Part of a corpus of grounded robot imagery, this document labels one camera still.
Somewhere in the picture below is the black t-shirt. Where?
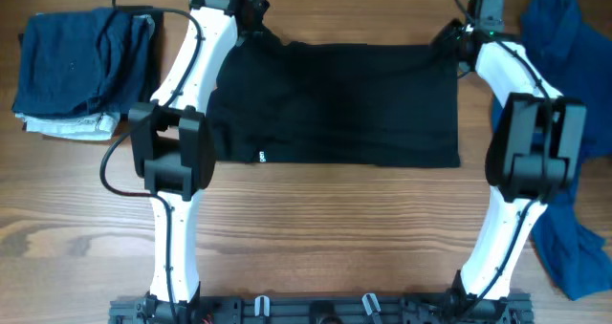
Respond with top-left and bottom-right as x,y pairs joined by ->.
207,32 -> 460,168

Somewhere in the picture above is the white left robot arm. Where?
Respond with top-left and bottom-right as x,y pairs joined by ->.
129,0 -> 269,323

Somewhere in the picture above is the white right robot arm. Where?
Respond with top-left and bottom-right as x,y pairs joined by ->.
432,19 -> 587,317

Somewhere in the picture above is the folded black garment in stack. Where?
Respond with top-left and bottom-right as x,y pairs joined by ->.
114,6 -> 164,117

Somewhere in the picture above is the folded navy blue garment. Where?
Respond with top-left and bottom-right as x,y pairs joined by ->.
12,8 -> 131,119

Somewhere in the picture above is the folded white garment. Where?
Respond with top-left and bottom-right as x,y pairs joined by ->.
15,112 -> 120,141

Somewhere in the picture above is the blue garment on right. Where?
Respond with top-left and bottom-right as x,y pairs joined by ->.
462,0 -> 611,300

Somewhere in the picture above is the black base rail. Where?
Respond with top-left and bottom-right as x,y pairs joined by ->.
108,292 -> 535,324

